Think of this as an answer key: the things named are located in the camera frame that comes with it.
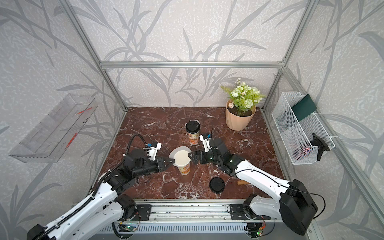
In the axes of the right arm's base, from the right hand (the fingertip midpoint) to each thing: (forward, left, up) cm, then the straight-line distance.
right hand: (194, 153), depth 78 cm
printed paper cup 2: (+13, +1, -6) cm, 15 cm away
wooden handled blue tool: (-11, -25, -15) cm, 31 cm away
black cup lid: (+16, +1, +2) cm, 16 cm away
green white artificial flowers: (+27, -29, +15) cm, 42 cm away
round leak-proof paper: (-1, +7, 0) cm, 7 cm away
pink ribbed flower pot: (+25, -28, -5) cm, 37 cm away
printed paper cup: (-6, +5, -8) cm, 12 cm away
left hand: (-7, +10, +3) cm, 12 cm away
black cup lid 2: (-12, -12, -14) cm, 22 cm away
